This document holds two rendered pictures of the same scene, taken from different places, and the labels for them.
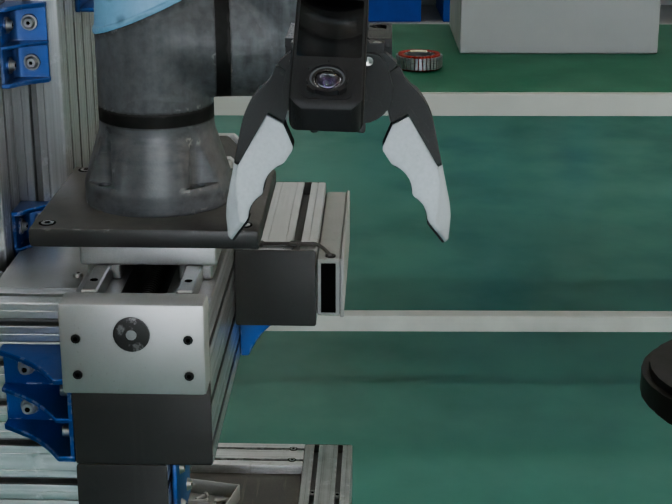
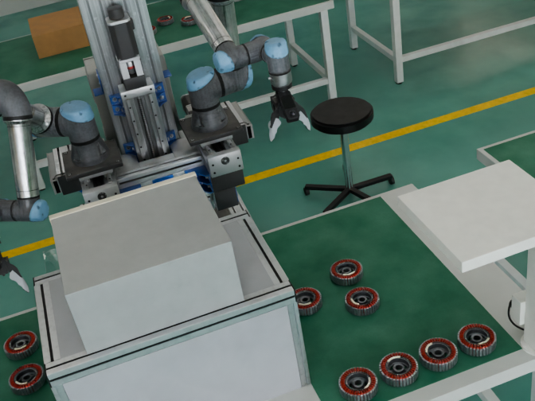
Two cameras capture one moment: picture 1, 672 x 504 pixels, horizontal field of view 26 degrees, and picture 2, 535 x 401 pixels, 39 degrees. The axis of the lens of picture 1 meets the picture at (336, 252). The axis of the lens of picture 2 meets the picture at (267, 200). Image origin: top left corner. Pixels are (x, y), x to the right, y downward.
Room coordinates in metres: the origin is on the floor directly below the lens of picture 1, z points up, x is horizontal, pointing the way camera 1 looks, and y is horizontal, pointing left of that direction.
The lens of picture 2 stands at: (-1.33, 0.69, 2.45)
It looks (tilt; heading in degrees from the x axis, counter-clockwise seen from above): 33 degrees down; 346
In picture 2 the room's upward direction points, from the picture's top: 10 degrees counter-clockwise
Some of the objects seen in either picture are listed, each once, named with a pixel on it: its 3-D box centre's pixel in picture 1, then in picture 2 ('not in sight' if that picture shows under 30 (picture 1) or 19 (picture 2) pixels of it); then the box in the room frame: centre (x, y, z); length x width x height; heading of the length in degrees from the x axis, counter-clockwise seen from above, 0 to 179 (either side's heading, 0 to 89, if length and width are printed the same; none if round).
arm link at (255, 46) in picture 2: not in sight; (259, 49); (1.05, 0.03, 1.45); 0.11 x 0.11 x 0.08; 6
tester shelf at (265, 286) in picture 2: not in sight; (158, 289); (0.43, 0.61, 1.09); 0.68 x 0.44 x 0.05; 90
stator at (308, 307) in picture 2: not in sight; (305, 301); (0.53, 0.16, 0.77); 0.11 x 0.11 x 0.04
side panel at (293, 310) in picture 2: not in sight; (283, 316); (0.34, 0.29, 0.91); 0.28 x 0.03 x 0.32; 0
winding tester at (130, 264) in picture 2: not in sight; (144, 256); (0.42, 0.63, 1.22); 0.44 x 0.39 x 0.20; 90
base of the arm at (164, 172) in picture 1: (158, 149); (207, 113); (1.44, 0.18, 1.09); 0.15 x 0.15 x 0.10
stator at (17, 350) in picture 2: not in sight; (21, 344); (0.80, 1.09, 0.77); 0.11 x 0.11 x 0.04
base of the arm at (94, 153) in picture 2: not in sight; (87, 145); (1.45, 0.68, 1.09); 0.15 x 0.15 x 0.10
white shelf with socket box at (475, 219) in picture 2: not in sight; (486, 270); (0.16, -0.29, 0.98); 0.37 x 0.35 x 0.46; 90
